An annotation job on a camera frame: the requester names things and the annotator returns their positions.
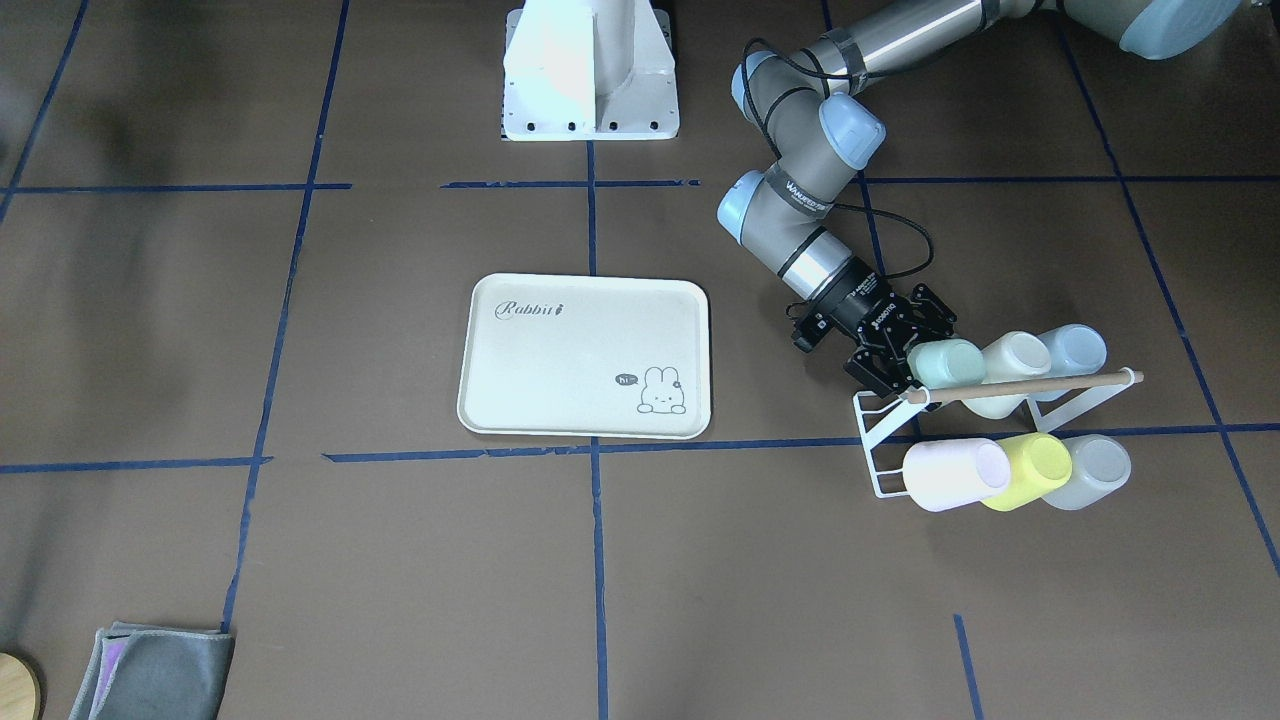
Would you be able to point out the grey translucent cup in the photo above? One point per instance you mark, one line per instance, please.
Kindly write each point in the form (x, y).
(1099, 466)

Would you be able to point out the grey folded cloth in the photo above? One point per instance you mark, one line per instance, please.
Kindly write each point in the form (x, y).
(139, 671)

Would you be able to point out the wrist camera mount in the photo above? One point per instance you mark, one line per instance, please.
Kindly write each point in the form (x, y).
(810, 325)

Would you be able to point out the light blue cup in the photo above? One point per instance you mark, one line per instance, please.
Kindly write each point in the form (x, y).
(1075, 349)

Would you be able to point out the white wire cup rack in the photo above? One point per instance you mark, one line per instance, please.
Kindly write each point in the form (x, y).
(1049, 405)

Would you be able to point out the pink cup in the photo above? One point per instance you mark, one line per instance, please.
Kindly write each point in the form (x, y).
(943, 475)

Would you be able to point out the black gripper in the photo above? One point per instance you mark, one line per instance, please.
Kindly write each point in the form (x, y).
(862, 301)

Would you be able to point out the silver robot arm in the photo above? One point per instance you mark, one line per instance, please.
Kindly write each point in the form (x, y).
(806, 106)

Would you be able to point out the yellow cup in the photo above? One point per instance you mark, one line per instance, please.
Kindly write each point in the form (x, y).
(1039, 462)

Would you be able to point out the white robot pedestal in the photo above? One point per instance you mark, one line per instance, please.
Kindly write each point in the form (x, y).
(590, 71)

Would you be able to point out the cream white cup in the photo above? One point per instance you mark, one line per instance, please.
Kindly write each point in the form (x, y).
(1016, 356)

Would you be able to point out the green cup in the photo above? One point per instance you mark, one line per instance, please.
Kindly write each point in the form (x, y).
(946, 364)

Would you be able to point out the cream rabbit tray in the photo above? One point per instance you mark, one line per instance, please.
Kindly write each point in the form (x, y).
(579, 355)

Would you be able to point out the wooden mug tree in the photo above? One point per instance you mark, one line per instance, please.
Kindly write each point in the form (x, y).
(21, 693)

